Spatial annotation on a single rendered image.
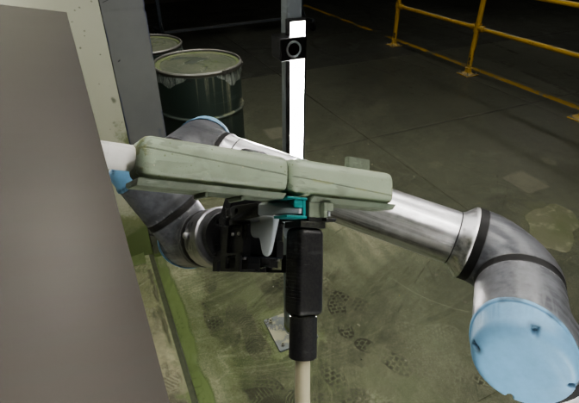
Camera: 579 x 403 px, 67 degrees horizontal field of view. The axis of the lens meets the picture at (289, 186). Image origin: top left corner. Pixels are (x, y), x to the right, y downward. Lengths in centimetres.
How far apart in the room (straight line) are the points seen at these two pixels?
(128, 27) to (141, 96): 31
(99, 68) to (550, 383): 196
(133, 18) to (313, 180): 173
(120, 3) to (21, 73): 184
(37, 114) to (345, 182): 36
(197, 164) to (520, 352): 42
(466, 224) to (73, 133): 60
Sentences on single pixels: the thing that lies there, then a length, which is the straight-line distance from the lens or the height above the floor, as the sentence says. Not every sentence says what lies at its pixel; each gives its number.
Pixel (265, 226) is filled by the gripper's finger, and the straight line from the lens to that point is 50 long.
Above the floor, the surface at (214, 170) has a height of 151.
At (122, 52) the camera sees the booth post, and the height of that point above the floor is 118.
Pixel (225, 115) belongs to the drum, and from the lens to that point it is 288.
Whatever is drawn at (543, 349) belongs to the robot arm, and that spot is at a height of 129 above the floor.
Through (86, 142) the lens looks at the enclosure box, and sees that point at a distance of 19.
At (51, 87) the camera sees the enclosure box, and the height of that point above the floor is 164.
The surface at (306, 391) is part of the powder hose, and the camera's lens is 51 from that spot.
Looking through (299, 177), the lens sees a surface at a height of 147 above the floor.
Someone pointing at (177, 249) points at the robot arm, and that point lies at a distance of 71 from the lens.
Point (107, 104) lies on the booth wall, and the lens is 221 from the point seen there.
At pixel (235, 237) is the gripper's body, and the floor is 137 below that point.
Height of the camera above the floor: 171
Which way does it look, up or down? 32 degrees down
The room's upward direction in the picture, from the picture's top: straight up
